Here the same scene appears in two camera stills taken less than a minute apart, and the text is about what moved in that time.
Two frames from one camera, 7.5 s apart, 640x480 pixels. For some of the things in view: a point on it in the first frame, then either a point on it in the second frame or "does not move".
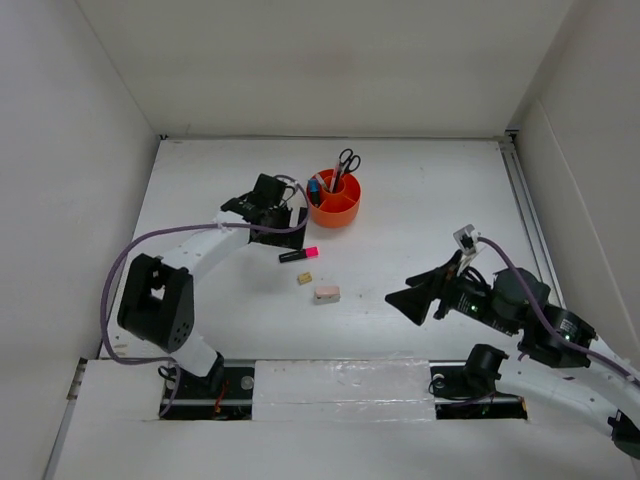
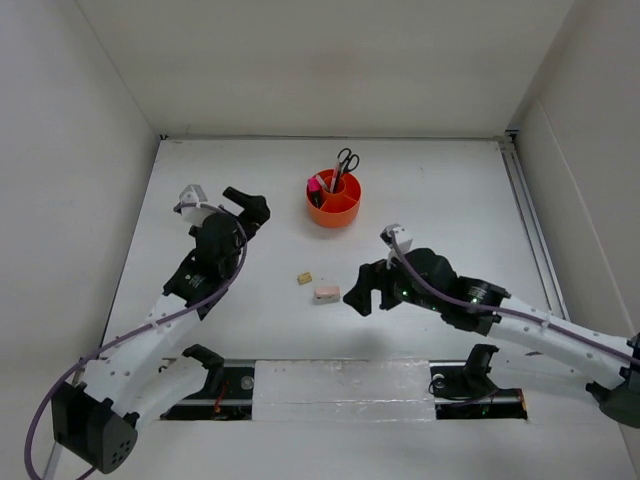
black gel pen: (335, 184) does not move
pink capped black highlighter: (299, 254) → (315, 192)
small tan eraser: (304, 278) does not move
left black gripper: (284, 239) → (254, 215)
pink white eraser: (327, 295) does not move
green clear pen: (320, 180) does not move
